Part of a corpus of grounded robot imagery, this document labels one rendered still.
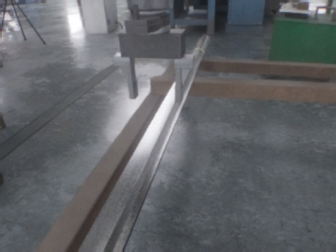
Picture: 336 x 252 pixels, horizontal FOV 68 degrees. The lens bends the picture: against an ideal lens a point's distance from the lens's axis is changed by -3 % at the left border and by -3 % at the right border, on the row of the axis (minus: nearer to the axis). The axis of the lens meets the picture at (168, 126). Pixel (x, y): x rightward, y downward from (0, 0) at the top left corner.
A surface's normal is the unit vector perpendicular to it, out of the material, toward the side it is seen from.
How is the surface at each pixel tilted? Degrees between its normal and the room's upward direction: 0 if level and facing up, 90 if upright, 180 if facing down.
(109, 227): 0
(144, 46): 90
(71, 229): 0
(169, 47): 90
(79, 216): 0
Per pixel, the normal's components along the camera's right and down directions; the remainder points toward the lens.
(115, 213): -0.04, -0.86
